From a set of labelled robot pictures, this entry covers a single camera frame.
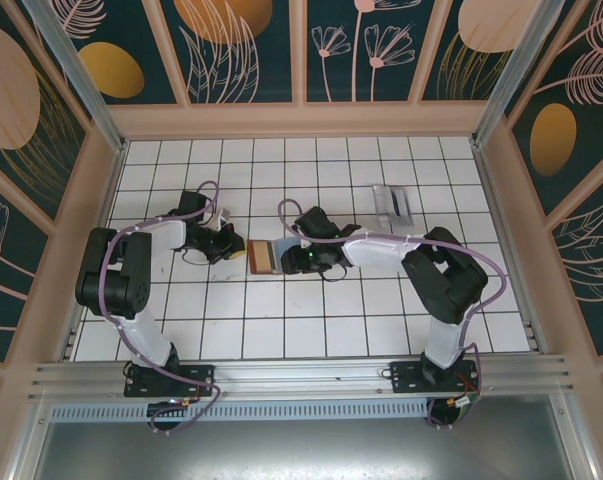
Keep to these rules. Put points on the brown leather card holder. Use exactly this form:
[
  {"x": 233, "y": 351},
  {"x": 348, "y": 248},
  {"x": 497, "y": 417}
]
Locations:
[{"x": 263, "y": 257}]

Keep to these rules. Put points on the blue credit card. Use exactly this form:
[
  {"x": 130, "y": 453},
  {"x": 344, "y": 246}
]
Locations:
[{"x": 398, "y": 201}]

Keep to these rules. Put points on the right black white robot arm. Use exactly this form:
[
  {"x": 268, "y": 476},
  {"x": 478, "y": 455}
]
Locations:
[{"x": 446, "y": 275}]

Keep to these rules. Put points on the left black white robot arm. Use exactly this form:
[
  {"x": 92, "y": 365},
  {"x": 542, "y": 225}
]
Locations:
[{"x": 116, "y": 280}]

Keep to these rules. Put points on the grey metal sheet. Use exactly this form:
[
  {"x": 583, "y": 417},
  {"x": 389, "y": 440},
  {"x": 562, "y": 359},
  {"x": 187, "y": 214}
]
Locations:
[{"x": 301, "y": 450}]

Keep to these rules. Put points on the small circuit board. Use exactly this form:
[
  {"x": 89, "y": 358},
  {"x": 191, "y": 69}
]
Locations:
[{"x": 467, "y": 402}]

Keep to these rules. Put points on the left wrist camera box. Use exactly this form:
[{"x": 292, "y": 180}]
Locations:
[{"x": 223, "y": 217}]

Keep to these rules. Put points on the aluminium mounting rail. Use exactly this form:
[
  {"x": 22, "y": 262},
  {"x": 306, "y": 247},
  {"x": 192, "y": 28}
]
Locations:
[{"x": 301, "y": 372}]

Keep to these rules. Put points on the aluminium table edge rail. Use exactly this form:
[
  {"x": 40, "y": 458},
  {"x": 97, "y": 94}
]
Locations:
[
  {"x": 497, "y": 210},
  {"x": 106, "y": 210}
]

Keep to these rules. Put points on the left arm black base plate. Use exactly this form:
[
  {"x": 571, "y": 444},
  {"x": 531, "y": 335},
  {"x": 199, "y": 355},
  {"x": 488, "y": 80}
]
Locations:
[{"x": 201, "y": 375}]

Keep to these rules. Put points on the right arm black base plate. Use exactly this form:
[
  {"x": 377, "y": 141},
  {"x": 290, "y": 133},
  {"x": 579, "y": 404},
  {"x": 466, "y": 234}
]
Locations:
[{"x": 406, "y": 377}]

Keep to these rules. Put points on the aluminium frame post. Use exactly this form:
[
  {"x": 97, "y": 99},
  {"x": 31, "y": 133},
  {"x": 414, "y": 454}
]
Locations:
[
  {"x": 512, "y": 67},
  {"x": 76, "y": 67}
]

